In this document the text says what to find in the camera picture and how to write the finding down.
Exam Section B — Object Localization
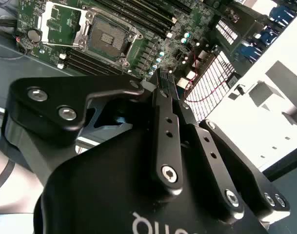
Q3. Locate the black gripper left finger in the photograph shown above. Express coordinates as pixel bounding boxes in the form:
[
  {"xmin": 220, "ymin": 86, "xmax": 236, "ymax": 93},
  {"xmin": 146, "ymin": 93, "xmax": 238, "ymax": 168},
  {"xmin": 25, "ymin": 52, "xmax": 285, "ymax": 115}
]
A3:
[{"xmin": 6, "ymin": 70, "xmax": 185, "ymax": 196}]

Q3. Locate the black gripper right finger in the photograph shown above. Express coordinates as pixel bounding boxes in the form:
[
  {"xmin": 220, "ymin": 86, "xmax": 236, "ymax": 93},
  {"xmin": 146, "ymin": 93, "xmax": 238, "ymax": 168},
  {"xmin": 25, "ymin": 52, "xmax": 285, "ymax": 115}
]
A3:
[{"xmin": 165, "ymin": 70, "xmax": 292, "ymax": 224}]

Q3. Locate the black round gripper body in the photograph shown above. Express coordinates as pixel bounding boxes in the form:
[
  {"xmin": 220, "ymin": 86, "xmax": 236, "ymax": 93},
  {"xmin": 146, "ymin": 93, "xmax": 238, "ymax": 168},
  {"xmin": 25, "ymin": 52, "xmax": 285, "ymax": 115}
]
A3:
[{"xmin": 33, "ymin": 135, "xmax": 270, "ymax": 234}]

